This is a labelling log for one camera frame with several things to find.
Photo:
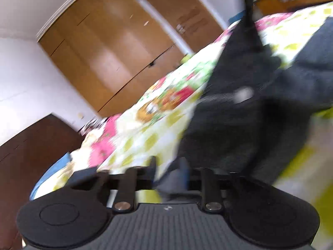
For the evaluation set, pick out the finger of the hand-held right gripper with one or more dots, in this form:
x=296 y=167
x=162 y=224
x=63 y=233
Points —
x=250 y=5

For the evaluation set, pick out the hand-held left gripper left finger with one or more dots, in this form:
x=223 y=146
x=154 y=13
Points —
x=152 y=169

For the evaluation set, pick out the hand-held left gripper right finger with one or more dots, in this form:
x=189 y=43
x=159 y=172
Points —
x=185 y=173

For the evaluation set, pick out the dark grey pants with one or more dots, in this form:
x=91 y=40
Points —
x=234 y=125

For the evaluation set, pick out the white and dark cloth heap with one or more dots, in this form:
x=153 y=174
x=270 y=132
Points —
x=92 y=125

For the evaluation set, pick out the green cloth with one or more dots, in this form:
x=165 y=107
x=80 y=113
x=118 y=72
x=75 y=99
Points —
x=185 y=57

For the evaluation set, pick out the blue pillow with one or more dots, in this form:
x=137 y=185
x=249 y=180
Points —
x=55 y=167

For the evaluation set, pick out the dark brown wooden headboard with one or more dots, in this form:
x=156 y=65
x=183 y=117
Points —
x=26 y=156

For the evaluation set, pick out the wooden wardrobe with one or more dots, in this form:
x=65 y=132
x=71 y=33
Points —
x=104 y=44

